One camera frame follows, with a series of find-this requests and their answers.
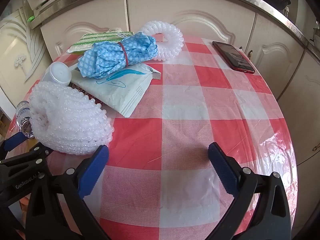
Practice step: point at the green striped sponge cloth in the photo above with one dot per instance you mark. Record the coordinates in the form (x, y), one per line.
(82, 45)

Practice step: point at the red smartphone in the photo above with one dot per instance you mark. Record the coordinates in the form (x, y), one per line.
(235, 56)

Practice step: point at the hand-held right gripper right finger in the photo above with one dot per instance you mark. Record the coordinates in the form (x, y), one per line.
(223, 170)

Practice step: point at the white cabinet door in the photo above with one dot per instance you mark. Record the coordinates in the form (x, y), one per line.
(277, 42)
(190, 5)
(82, 12)
(305, 92)

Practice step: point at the green clip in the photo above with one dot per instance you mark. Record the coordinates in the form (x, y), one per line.
(31, 19)

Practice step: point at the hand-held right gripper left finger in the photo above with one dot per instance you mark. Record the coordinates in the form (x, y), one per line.
(93, 172)

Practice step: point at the small labelled glass bottle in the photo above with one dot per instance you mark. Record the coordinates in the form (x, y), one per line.
(23, 120)

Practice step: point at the large white foam net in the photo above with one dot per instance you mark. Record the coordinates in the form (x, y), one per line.
(70, 122)

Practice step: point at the red rubber band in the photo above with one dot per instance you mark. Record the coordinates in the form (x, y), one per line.
(124, 52)

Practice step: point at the white wet wipe packet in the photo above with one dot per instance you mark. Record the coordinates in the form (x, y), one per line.
(120, 92)

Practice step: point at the blue patterned bag bundle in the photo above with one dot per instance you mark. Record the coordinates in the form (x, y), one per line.
(107, 55)

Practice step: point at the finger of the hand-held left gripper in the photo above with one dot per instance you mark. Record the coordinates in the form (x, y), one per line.
(15, 140)
(22, 166)

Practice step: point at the red patterned snack packet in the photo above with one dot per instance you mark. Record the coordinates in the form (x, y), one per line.
(81, 89)

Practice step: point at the red checked tablecloth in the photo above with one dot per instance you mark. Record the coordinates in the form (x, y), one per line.
(200, 105)

